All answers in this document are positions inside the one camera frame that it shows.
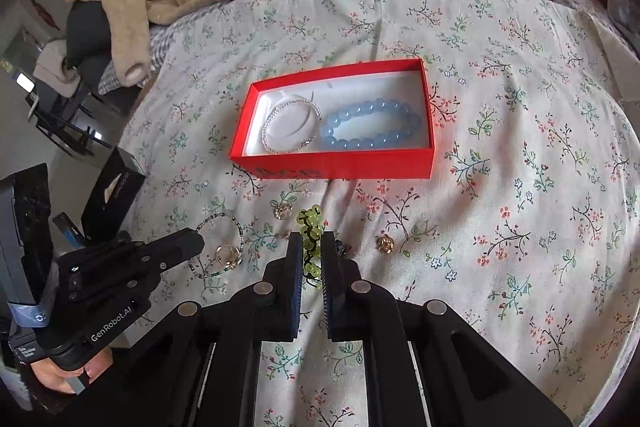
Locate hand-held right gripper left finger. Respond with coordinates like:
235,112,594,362
65,232,306,427

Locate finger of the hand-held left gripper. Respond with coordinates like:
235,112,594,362
55,228,206,280
65,257,173,308

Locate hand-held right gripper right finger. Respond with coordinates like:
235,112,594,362
321,231,573,427

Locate thin green bead bracelet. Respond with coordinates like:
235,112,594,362
187,213,246,279

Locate green bead bracelet black cord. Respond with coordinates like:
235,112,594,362
295,205,326,290

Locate red cardboard box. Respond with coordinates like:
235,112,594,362
228,58,435,180

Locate person's left hand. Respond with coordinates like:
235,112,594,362
27,347,118,403

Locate small black blue box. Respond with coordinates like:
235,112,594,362
52,213,87,253

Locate black phone box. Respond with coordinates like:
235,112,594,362
80,146,147,240

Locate black chair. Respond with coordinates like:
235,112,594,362
30,77,116,158

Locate pink cloth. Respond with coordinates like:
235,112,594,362
34,39,76,95

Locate dark grey cushion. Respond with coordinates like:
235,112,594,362
65,0,113,68

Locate floral bed sheet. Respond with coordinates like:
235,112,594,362
100,0,640,427

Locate silver bead bracelet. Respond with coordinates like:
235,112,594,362
262,99,322,155

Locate blue bead bracelet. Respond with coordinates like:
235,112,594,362
320,99,423,151

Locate red wall ornament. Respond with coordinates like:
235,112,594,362
27,0,58,28

